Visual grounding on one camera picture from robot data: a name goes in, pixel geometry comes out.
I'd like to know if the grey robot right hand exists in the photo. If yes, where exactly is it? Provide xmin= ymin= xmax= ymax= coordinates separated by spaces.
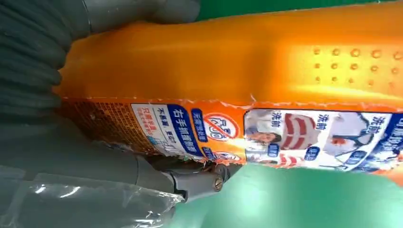
xmin=0 ymin=0 xmax=243 ymax=228

